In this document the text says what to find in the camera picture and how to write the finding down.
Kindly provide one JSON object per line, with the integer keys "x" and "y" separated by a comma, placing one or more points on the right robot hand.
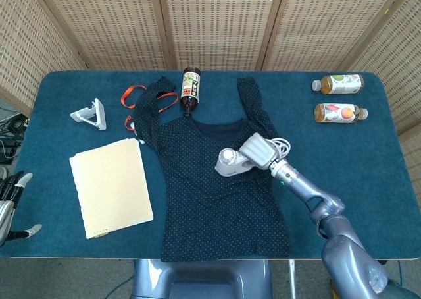
{"x": 258, "y": 151}

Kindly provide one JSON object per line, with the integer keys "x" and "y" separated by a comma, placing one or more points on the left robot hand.
{"x": 10, "y": 193}

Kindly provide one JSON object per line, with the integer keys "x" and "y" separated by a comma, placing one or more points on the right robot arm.
{"x": 345, "y": 246}

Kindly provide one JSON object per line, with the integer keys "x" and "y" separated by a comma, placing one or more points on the navy polka dot shirt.
{"x": 210, "y": 206}

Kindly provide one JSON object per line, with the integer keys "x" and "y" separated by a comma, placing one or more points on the tea bottle peach label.
{"x": 335, "y": 113}

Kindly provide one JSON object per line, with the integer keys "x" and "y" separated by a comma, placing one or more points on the blue carpet table cover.
{"x": 345, "y": 154}

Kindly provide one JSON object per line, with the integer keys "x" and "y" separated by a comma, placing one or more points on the dark brown drink bottle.
{"x": 190, "y": 88}

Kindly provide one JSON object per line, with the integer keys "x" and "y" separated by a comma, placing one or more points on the cream paper folder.
{"x": 112, "y": 187}

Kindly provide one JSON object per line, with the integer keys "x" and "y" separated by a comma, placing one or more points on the tea bottle green apple label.
{"x": 342, "y": 84}

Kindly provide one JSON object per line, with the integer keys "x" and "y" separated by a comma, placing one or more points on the white folding phone stand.
{"x": 97, "y": 114}

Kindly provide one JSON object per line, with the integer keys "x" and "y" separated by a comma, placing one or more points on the metal table leg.
{"x": 291, "y": 279}

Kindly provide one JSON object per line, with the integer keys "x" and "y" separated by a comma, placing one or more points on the woven folding screen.
{"x": 217, "y": 22}

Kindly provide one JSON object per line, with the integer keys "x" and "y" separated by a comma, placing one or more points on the blue-grey robot torso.
{"x": 200, "y": 279}

